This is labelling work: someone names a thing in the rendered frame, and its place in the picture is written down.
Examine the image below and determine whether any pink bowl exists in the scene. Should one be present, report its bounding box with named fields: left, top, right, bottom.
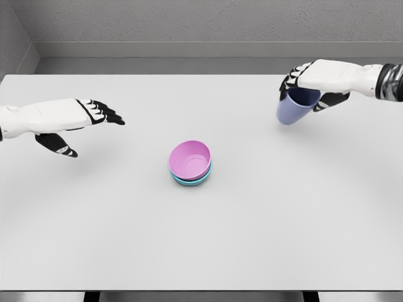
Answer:
left=168, top=140, right=212, bottom=182

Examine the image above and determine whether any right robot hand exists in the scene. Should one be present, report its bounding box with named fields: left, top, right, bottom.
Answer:
left=279, top=59, right=363, bottom=113

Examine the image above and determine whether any blue cup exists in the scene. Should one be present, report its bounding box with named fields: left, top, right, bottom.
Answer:
left=276, top=87, right=322, bottom=126

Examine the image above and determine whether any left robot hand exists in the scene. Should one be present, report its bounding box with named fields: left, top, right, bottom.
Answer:
left=31, top=98, right=126, bottom=159

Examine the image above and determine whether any teal bowl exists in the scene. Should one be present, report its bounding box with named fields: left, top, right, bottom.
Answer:
left=169, top=159, right=213, bottom=187

